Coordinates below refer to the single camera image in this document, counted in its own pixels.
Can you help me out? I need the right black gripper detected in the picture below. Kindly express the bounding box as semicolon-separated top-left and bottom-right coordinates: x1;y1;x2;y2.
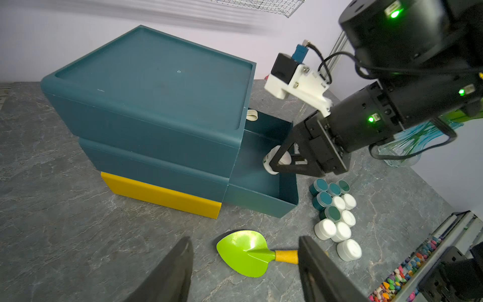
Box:
269;81;406;177

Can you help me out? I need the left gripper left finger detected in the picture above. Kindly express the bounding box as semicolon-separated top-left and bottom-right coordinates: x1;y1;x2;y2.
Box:
125;237;194;301

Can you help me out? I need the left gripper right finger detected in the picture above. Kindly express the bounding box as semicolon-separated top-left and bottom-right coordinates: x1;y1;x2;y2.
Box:
298;236;369;302

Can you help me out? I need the white paint can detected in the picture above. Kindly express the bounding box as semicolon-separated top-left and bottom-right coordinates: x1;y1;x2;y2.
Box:
262;145;292;176
337;239;362;262
341;193;357;210
332;221;352;243
340;210;356;228
332;196;346;211
314;218;337;240

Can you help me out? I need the teal drawer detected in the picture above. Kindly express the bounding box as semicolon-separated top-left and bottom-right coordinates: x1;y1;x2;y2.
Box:
223;113;299;218

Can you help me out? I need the teal drawer cabinet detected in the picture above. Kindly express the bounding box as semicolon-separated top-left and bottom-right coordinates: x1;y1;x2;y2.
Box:
41;25;256;203

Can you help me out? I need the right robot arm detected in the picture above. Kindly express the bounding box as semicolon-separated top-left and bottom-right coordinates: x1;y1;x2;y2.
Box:
264;1;482;177

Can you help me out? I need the yellow bottom drawer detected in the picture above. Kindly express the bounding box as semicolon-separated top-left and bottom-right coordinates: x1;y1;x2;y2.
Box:
101;172;222;219

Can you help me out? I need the colourful pebble tray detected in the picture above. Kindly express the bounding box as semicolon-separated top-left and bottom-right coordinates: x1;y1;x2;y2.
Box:
368;237;443;301

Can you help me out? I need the green toy shovel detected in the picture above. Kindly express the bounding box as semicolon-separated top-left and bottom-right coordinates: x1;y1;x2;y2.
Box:
216;230;299;278

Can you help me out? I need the glass vase with flowers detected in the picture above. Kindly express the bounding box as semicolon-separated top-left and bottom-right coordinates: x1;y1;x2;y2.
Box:
378;110;482;156

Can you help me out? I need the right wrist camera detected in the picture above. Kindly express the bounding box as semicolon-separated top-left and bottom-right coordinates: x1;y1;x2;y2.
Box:
264;40;333;117

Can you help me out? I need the long white wire basket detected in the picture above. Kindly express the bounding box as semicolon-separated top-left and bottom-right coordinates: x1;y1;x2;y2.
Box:
216;0;305;18

